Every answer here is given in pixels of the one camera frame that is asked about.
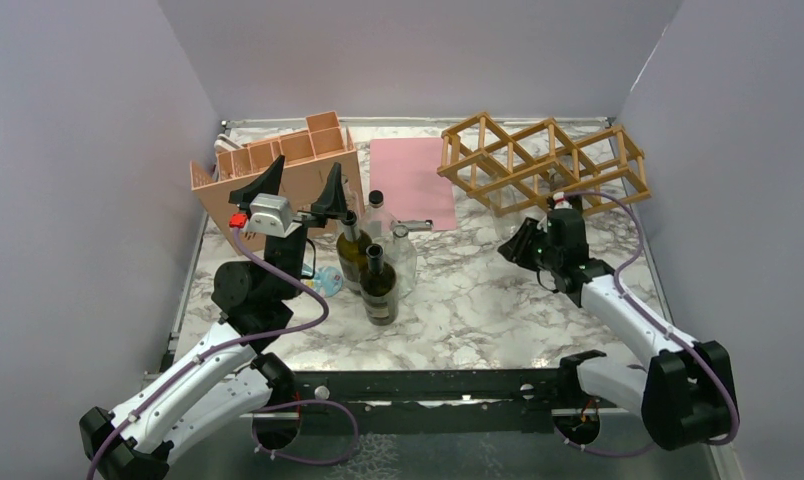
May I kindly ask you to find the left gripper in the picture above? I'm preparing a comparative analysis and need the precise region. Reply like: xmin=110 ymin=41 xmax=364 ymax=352
xmin=232 ymin=155 xmax=345 ymax=301

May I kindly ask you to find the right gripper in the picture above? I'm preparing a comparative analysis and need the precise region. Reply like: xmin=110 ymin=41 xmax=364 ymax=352
xmin=498 ymin=217 xmax=561 ymax=272

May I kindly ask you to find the clear bottle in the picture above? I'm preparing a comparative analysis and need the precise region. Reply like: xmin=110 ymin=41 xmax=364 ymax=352
xmin=490 ymin=196 xmax=543 ymax=241
xmin=388 ymin=223 xmax=418 ymax=298

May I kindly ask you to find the dark bottle silver neck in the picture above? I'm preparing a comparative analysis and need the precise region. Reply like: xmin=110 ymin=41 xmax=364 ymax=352
xmin=336 ymin=210 xmax=372 ymax=295

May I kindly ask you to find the large clear glass jar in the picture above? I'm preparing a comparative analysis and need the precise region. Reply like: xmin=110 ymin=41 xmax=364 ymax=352
xmin=361 ymin=190 xmax=398 ymax=244

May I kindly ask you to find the dark bottle black cap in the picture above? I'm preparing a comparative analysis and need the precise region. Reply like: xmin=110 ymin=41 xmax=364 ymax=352
xmin=359 ymin=244 xmax=399 ymax=326

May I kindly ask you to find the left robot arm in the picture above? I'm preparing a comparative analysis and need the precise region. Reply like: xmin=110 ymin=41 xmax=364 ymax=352
xmin=79 ymin=158 xmax=347 ymax=479

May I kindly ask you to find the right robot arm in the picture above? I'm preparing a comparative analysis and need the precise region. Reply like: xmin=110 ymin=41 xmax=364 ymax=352
xmin=498 ymin=208 xmax=740 ymax=451

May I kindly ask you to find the wooden wine rack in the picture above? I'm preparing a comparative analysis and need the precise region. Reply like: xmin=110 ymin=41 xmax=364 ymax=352
xmin=437 ymin=112 xmax=651 ymax=217

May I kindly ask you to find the peach plastic organizer basket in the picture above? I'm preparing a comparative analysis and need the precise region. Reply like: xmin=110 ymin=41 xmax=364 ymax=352
xmin=190 ymin=111 xmax=364 ymax=255

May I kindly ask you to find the white item behind basket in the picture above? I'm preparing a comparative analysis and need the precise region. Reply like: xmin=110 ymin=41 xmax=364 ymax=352
xmin=214 ymin=134 xmax=243 ymax=155

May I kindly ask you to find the light blue toy package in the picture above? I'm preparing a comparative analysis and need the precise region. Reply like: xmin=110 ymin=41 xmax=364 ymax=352
xmin=302 ymin=264 xmax=344 ymax=298

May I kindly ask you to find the pink clipboard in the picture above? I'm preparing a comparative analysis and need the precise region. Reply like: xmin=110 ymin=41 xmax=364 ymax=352
xmin=369 ymin=137 xmax=458 ymax=231

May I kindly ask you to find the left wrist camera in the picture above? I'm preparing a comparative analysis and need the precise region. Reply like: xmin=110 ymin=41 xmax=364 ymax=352
xmin=229 ymin=194 xmax=301 ymax=238

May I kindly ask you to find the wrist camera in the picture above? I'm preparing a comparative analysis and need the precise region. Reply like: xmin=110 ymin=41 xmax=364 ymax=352
xmin=548 ymin=192 xmax=573 ymax=211
xmin=229 ymin=194 xmax=301 ymax=238

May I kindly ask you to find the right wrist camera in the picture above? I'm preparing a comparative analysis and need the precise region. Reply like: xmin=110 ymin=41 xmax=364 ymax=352
xmin=548 ymin=192 xmax=573 ymax=211

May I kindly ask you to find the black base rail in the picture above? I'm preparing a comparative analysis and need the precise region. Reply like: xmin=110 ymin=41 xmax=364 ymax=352
xmin=242 ymin=367 xmax=622 ymax=439

